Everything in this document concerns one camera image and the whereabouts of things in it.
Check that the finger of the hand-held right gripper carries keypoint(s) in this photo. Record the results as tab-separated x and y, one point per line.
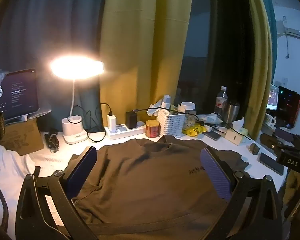
285	133
272	143

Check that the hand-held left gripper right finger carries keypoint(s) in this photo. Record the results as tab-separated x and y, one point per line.
215	173

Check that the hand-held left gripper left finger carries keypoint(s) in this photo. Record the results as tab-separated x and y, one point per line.
81	172

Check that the dark grey t-shirt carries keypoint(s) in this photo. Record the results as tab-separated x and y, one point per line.
145	180

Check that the grey rock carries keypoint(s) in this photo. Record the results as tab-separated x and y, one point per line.
255	148

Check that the dark smartphone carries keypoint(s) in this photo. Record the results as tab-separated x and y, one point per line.
270	162
212	135

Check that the white mug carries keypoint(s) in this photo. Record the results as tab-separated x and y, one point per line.
268	120

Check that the black computer case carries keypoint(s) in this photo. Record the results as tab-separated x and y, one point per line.
290	107

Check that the yellow tissue pack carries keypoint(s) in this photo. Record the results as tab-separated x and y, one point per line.
243	132

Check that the computer monitor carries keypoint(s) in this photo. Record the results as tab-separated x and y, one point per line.
272	100

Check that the small white box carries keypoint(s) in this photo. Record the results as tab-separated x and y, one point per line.
233	137

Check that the white desk lamp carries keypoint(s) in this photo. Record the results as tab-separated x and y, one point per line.
75	130

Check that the yellow snack bag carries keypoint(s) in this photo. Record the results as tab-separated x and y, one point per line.
192	131

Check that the steel tumbler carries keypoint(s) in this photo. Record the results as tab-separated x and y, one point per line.
232	113

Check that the pale printed pouch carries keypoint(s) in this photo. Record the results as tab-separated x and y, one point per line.
210	117

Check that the white charger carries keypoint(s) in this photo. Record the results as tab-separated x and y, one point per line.
112	122

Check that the white power strip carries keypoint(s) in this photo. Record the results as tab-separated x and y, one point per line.
125	131

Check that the clear plastic water bottle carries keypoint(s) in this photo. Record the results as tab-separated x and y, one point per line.
221	102

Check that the white perforated basket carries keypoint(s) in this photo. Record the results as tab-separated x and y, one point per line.
170	125

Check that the brown cardboard box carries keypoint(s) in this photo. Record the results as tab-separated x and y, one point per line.
22	137

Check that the yellow curtain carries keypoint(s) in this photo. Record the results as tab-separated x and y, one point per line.
140	42
261	67

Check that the clear tablet stand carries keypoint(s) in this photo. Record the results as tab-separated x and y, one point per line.
40	113

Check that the black charger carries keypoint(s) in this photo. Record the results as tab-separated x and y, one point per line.
131	120

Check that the clear jar with white lid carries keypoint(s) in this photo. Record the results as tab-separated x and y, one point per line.
188	106

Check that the red can with gold lid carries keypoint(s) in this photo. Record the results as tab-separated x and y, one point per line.
152	130

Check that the white bottle with blue cap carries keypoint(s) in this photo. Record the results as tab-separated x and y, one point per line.
166	102

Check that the crumpled white tissue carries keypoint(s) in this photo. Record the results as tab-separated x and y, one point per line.
153	108

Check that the tablet with dark screen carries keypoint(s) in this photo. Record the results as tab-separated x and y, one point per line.
17	97

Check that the white air conditioner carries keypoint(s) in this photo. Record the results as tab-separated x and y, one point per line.
297	33

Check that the dark window pane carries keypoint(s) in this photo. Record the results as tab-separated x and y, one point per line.
215	42

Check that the teal curtain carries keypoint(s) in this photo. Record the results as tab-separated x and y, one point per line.
270	17
52	17

